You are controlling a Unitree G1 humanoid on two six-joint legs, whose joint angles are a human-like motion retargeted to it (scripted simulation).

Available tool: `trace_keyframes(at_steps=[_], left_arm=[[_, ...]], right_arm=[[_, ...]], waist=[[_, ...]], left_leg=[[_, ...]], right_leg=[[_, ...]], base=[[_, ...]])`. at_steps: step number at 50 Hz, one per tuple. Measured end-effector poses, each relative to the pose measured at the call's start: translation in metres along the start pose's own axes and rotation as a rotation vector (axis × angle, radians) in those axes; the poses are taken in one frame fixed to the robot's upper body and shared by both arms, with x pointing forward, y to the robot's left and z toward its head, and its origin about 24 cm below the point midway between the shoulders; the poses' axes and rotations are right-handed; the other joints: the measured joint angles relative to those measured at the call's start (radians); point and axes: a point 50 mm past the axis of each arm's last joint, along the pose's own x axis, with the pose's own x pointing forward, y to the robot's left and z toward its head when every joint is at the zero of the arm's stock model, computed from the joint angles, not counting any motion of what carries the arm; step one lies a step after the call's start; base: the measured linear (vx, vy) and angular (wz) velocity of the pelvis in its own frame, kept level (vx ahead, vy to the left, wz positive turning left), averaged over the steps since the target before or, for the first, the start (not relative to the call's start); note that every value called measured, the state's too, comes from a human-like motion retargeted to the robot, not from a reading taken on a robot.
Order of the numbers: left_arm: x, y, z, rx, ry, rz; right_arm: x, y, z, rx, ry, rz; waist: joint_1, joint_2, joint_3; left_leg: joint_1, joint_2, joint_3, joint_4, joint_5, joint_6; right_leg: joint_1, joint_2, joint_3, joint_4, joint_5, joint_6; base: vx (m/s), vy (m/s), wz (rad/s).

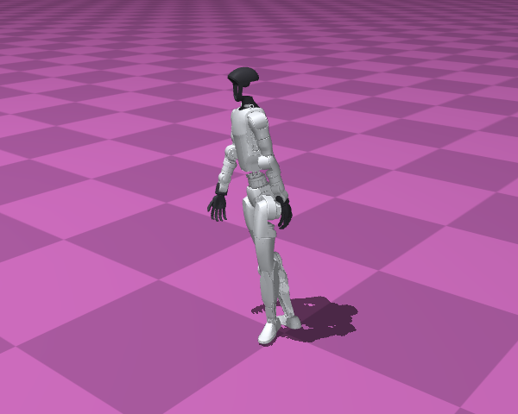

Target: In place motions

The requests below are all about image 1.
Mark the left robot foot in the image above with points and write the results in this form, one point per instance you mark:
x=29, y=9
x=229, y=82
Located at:
x=269, y=331

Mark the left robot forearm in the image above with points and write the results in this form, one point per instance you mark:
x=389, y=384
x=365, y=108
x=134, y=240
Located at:
x=274, y=178

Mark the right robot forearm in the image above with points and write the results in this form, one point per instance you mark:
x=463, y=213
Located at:
x=224, y=178

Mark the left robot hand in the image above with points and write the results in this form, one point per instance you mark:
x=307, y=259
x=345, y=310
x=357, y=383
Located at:
x=286, y=213

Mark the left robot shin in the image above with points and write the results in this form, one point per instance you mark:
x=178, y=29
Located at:
x=270, y=291

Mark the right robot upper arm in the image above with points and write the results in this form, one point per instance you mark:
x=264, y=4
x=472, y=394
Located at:
x=230, y=151

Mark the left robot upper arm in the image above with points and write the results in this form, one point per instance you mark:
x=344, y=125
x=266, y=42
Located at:
x=258, y=124

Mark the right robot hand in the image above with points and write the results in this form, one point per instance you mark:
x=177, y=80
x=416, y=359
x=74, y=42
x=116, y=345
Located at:
x=218, y=203

